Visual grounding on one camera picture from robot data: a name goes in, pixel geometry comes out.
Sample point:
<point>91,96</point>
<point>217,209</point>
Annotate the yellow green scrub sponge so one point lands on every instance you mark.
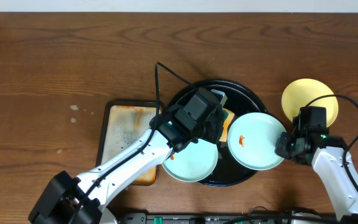
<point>228,118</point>

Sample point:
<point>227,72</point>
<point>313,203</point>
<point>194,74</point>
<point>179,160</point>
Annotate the round black tray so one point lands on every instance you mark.
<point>240,100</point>

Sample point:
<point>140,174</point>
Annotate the yellow plate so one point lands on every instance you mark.
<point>300,92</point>

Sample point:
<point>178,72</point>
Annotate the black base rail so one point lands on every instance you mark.
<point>143,218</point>

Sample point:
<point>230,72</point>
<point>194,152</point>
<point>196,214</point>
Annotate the light blue plate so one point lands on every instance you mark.
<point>252,138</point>
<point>194,163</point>

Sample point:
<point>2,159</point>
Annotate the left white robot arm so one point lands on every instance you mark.
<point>84,198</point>

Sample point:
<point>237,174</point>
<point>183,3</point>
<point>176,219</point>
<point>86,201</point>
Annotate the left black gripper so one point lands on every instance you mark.
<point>215,125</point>

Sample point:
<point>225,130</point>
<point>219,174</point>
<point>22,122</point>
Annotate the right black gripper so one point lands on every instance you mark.
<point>283,148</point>

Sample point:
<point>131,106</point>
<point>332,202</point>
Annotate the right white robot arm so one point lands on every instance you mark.
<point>327,156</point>

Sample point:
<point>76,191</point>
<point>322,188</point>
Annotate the rectangular soapy water tray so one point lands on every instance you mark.
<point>123,124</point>

